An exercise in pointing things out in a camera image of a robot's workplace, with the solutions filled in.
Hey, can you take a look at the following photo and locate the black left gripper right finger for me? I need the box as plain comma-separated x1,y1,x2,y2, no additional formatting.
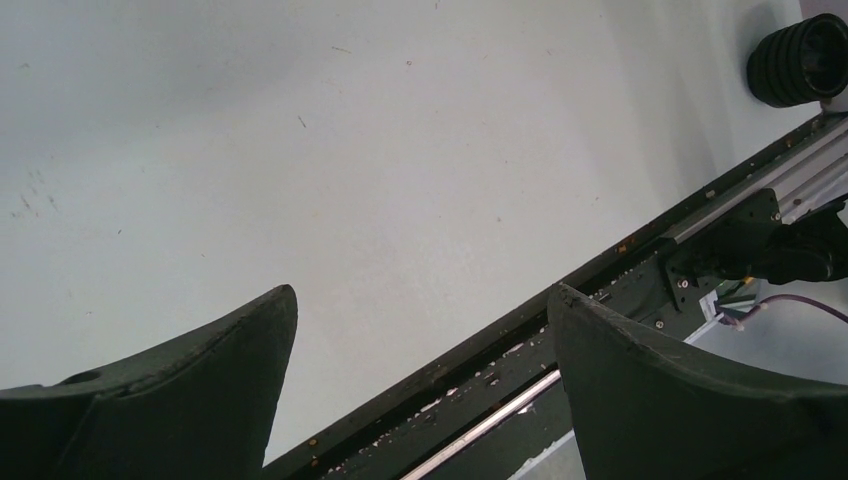
547,285,847,479

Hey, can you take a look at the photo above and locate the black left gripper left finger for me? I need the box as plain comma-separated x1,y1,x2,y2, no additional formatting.
1,285,298,479

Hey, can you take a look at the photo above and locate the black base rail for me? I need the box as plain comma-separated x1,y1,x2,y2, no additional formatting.
262,114,847,479

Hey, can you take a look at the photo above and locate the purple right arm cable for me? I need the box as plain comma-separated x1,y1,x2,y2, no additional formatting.
725,294,848,329

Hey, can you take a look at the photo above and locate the stack of black lids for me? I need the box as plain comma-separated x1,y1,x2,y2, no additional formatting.
746,13,847,108

